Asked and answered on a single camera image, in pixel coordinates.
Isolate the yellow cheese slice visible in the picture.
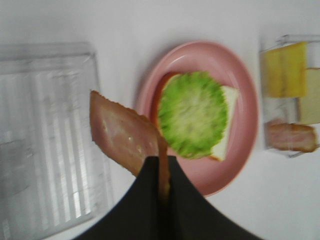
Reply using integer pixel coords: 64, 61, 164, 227
262, 41, 308, 98

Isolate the clear plastic tray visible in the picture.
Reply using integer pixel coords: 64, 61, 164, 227
0, 42, 113, 240
259, 34, 320, 158

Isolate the clear left plastic tray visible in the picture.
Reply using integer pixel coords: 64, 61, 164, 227
0, 42, 113, 240

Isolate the clear right plastic tray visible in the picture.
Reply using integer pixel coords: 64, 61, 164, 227
259, 34, 320, 158

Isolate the pink round plate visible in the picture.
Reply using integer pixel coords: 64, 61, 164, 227
134, 41, 259, 196

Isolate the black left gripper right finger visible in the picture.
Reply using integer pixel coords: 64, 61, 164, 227
167, 156, 261, 240

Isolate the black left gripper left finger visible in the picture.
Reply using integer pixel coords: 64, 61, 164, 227
75, 156, 160, 240

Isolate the green lettuce leaf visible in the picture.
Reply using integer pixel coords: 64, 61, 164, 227
157, 70, 229, 159

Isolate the bacon strip from tray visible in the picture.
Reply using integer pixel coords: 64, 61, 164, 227
266, 123, 318, 153
89, 90, 170, 202

